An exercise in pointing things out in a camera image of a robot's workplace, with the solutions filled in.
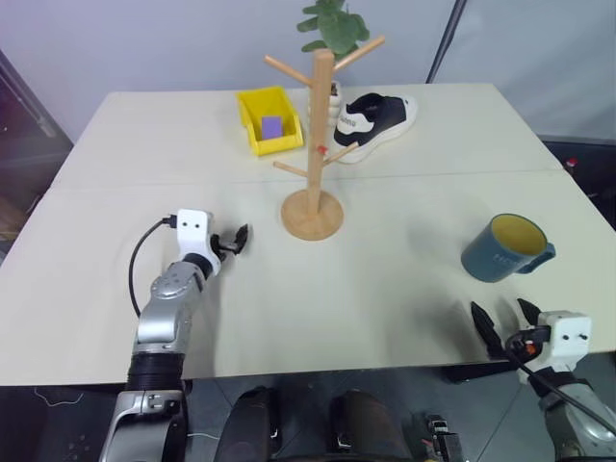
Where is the blue mug with yellow inside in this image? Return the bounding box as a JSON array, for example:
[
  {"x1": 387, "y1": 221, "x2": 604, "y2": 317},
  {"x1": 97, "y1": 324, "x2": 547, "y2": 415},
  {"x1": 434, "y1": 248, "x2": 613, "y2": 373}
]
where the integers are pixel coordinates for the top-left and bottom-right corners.
[{"x1": 460, "y1": 212, "x2": 556, "y2": 284}]

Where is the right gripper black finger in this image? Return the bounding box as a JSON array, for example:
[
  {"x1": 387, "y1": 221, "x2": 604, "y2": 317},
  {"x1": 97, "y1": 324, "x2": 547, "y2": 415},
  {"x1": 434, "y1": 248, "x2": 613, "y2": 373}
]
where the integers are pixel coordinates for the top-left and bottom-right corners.
[
  {"x1": 516, "y1": 297, "x2": 542, "y2": 330},
  {"x1": 470, "y1": 300, "x2": 507, "y2": 361}
]

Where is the yellow plastic bin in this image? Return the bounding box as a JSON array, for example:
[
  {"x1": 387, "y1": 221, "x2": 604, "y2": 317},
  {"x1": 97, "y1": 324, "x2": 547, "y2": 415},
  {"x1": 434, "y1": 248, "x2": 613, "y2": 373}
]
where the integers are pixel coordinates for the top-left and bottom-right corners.
[{"x1": 234, "y1": 86, "x2": 306, "y2": 158}]

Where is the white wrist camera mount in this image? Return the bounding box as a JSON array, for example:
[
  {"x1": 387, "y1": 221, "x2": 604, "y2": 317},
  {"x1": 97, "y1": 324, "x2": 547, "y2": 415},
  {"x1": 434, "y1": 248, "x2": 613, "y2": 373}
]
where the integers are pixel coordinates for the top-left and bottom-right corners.
[
  {"x1": 535, "y1": 311, "x2": 593, "y2": 372},
  {"x1": 174, "y1": 208, "x2": 225, "y2": 279}
]

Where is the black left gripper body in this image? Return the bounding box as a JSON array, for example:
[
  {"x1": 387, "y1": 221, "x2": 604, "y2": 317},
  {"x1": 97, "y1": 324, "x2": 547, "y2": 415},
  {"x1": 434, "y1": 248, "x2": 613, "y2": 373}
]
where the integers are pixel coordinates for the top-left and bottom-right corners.
[{"x1": 209, "y1": 233, "x2": 243, "y2": 264}]

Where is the dark cabinet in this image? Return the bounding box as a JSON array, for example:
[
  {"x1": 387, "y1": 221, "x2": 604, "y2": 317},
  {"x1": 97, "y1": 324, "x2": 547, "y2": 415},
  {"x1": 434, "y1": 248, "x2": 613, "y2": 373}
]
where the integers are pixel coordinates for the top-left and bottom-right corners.
[{"x1": 0, "y1": 47, "x2": 75, "y2": 267}]

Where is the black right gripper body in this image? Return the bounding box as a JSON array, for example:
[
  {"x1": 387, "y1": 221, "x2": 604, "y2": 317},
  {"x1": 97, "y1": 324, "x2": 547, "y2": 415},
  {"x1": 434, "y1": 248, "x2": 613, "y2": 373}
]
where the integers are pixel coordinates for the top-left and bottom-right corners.
[{"x1": 504, "y1": 325, "x2": 552, "y2": 362}]

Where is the white plant pot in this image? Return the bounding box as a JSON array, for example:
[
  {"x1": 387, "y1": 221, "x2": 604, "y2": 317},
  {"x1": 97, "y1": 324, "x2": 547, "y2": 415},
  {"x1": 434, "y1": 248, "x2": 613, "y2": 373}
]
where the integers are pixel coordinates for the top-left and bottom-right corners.
[{"x1": 307, "y1": 80, "x2": 344, "y2": 128}]

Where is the black slanted pole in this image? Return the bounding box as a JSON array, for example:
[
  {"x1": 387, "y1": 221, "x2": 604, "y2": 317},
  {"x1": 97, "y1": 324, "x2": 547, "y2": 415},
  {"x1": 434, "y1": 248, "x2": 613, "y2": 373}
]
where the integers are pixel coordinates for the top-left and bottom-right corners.
[{"x1": 424, "y1": 0, "x2": 469, "y2": 85}]

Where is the black furniture beside table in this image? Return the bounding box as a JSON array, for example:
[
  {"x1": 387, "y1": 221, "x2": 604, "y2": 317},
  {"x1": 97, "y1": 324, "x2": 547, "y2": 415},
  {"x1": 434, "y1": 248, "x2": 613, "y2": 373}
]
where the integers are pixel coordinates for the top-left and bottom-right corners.
[{"x1": 537, "y1": 136, "x2": 616, "y2": 227}]

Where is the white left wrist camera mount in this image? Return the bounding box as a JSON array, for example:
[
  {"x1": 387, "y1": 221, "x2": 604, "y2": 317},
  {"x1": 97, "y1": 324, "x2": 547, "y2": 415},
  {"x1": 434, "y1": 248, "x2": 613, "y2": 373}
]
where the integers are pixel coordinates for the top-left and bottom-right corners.
[{"x1": 174, "y1": 208, "x2": 225, "y2": 279}]

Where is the wooden mug tree stand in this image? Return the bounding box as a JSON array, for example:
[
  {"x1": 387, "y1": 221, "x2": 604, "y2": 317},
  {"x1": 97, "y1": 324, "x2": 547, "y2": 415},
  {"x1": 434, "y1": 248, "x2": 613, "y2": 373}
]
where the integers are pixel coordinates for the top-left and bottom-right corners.
[{"x1": 263, "y1": 34, "x2": 387, "y2": 241}]

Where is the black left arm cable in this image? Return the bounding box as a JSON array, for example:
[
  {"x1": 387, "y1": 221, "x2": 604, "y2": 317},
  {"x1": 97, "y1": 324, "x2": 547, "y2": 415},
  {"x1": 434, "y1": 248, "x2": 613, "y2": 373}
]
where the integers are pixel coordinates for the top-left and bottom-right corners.
[{"x1": 127, "y1": 217, "x2": 178, "y2": 320}]

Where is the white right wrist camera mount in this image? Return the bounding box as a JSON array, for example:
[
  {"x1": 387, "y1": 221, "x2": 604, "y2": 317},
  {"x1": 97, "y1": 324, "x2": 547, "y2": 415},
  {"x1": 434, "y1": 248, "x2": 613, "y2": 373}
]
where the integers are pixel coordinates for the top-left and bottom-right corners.
[{"x1": 535, "y1": 311, "x2": 593, "y2": 372}]

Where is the black device with wires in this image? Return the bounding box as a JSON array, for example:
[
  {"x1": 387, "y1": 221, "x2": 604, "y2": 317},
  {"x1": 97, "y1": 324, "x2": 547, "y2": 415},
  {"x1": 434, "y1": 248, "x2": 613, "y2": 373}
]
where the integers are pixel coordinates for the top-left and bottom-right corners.
[{"x1": 419, "y1": 412, "x2": 467, "y2": 462}]

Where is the green leafy plant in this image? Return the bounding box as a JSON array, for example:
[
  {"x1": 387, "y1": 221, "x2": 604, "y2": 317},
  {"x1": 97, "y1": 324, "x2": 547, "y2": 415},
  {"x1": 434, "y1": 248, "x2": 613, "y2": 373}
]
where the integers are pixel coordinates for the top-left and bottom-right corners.
[{"x1": 295, "y1": 0, "x2": 372, "y2": 57}]

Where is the dark rounded shape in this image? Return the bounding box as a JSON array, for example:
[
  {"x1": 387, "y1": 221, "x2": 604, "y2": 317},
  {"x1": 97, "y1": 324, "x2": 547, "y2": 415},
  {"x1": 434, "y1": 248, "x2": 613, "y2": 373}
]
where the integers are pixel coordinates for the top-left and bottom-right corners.
[
  {"x1": 328, "y1": 390, "x2": 406, "y2": 462},
  {"x1": 222, "y1": 385, "x2": 281, "y2": 462}
]

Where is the purple block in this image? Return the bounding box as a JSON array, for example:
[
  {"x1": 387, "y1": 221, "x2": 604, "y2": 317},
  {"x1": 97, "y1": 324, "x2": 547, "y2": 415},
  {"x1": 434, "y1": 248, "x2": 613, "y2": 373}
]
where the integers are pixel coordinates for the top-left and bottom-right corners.
[{"x1": 261, "y1": 115, "x2": 285, "y2": 141}]

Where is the black and white sneaker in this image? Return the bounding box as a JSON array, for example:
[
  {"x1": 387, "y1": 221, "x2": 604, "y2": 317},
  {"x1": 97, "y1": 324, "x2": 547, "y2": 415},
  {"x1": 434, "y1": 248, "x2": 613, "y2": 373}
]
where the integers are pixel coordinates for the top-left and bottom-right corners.
[{"x1": 331, "y1": 92, "x2": 420, "y2": 166}]

